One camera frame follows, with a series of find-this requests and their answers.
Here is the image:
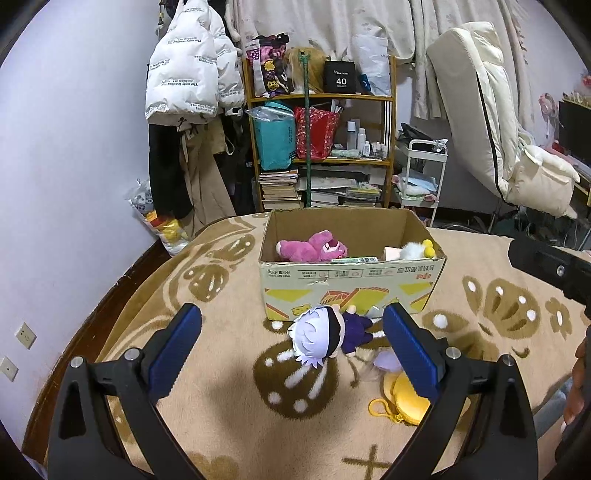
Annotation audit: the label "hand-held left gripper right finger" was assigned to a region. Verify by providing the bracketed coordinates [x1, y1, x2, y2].
[382, 302, 539, 480]

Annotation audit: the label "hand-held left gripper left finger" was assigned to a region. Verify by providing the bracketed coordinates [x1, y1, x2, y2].
[46, 302, 204, 480]

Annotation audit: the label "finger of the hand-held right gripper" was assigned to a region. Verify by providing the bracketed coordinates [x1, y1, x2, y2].
[508, 233, 591, 319]

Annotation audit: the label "yellow coin pouch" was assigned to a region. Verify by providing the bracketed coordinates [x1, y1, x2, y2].
[368, 369, 472, 426]

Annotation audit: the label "white-haired purple plush doll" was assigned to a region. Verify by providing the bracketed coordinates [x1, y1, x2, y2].
[287, 305, 386, 368]

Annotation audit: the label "white fluffy plush toy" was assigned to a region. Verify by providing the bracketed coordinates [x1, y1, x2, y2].
[399, 239, 437, 260]

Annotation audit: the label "printed cardboard box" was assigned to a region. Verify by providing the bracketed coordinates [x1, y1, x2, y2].
[257, 209, 448, 322]

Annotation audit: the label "pink plush bear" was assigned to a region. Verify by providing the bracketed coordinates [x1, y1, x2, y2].
[276, 231, 349, 263]

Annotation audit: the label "light purple soft pouch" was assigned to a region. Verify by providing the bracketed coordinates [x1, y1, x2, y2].
[373, 349, 403, 374]

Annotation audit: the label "person's right hand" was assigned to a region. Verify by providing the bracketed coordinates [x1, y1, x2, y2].
[561, 337, 591, 428]

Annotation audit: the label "person's grey clothing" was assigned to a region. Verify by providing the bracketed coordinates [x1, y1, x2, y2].
[536, 385, 575, 446]

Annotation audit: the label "beige flower printed blanket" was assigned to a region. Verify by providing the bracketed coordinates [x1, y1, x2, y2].
[21, 210, 591, 480]

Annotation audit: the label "desk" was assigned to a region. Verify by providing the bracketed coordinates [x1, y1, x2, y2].
[571, 157, 591, 209]

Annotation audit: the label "white trolley cart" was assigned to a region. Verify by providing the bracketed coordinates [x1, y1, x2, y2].
[392, 138, 448, 228]

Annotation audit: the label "black monitor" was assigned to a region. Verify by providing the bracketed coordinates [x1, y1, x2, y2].
[558, 99, 591, 165]

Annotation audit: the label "plastic bag of toys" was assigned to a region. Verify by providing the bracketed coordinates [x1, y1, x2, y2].
[126, 178, 192, 257]

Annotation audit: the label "light blue folded cloth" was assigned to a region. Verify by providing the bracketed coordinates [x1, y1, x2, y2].
[401, 175, 439, 197]

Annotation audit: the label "pink desk fan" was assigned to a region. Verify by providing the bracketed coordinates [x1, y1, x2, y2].
[538, 92, 563, 140]

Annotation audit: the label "pile of books and papers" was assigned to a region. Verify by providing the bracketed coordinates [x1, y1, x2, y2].
[307, 165, 389, 209]

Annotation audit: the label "beige hanging trousers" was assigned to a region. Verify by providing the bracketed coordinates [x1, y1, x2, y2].
[178, 124, 238, 236]

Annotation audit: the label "black hanging coat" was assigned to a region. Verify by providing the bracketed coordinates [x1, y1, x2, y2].
[148, 122, 195, 221]

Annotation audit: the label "cream padded chair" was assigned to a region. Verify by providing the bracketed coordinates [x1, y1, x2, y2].
[426, 21, 581, 220]

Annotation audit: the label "stack of old books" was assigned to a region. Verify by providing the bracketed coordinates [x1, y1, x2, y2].
[257, 168, 301, 213]

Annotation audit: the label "dark hanging clothes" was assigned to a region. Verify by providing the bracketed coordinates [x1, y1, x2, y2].
[217, 110, 260, 217]

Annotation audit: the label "wooden shelf rack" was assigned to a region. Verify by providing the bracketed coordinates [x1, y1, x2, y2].
[242, 54, 398, 215]

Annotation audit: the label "row of cosmetic bottles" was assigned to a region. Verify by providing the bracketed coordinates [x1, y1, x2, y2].
[346, 119, 389, 158]

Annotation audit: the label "teal paper bag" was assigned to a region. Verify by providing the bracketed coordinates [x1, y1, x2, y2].
[245, 104, 297, 171]

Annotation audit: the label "red patterned bag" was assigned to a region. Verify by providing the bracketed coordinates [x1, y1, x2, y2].
[294, 107, 341, 161]

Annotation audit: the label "floral curtain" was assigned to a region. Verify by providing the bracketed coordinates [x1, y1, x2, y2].
[231, 0, 419, 64]
[409, 0, 536, 121]

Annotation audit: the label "green pole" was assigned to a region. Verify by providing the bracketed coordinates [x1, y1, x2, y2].
[298, 48, 315, 211]

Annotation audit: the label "clear plastic bag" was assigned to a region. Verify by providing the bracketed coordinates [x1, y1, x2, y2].
[353, 33, 392, 97]

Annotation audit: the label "black box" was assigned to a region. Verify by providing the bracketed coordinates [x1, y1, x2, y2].
[323, 60, 362, 95]

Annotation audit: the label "white puffer jacket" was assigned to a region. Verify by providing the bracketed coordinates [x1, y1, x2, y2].
[144, 0, 245, 125]

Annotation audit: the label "black pink printed bag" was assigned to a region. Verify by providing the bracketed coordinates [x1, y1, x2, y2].
[245, 34, 291, 97]

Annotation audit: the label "blonde wig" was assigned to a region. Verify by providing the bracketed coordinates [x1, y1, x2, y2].
[283, 46, 326, 95]

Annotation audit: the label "tangle of cables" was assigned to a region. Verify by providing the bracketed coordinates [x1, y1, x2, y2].
[443, 207, 579, 251]

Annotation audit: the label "dark wooden bed frame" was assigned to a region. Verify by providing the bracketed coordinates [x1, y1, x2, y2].
[19, 215, 259, 467]

